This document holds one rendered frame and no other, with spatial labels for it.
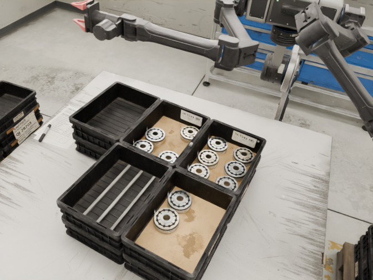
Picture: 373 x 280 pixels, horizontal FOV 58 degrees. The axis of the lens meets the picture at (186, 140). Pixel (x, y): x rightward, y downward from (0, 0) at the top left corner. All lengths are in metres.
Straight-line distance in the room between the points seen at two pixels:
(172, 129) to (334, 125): 2.14
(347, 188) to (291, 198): 1.28
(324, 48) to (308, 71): 2.24
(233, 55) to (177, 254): 0.76
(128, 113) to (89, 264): 0.83
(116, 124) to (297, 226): 1.03
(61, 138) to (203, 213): 0.94
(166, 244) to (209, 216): 0.22
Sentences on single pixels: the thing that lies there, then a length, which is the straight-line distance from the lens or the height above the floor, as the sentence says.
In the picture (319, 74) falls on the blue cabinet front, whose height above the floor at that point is 0.44.
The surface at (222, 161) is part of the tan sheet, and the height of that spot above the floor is 0.83.
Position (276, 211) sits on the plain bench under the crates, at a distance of 1.70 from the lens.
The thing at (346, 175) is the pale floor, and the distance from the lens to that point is 3.11.
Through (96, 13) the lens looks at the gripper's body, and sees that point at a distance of 1.36.
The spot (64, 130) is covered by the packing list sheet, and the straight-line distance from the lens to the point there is 2.01.
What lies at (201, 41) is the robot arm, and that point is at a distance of 1.20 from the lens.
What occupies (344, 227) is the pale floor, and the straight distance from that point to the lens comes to 2.74.
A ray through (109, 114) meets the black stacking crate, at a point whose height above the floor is 0.83.
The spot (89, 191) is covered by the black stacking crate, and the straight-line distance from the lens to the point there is 1.52.
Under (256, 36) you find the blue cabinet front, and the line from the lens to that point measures 3.31.
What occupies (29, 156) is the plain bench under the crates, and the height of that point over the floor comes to 0.70.
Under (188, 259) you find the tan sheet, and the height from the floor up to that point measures 0.83.
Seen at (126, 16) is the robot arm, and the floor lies 1.49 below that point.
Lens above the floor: 2.01
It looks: 43 degrees down
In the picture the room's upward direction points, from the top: 7 degrees clockwise
